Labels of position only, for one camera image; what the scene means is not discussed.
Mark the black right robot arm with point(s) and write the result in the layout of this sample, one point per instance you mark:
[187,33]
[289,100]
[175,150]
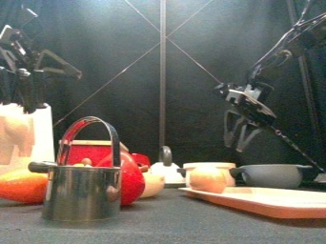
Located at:
[297,35]

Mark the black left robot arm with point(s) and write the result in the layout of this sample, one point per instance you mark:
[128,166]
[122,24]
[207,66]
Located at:
[15,16]

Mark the white plate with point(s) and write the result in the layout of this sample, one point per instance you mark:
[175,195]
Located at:
[203,165]

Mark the beige toy egg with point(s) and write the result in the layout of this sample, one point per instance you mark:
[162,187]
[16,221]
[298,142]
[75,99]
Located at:
[207,179]

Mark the pink cutting board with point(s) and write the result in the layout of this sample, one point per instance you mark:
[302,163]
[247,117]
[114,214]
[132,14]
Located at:
[271,200]

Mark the white toy knife block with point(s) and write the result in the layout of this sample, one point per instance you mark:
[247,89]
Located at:
[41,136]

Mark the cream toy bowl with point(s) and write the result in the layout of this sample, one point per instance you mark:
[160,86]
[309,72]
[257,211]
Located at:
[152,186]

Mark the red wooden toy box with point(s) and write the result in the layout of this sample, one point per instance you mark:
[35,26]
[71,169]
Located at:
[91,152]

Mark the red toy kettle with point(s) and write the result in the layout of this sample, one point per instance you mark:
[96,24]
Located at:
[130,181]

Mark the orange toy fruit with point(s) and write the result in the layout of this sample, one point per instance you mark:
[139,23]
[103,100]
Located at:
[21,187]

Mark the grey vertical frame pole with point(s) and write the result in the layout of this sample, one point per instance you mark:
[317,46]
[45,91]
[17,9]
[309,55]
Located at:
[163,79]

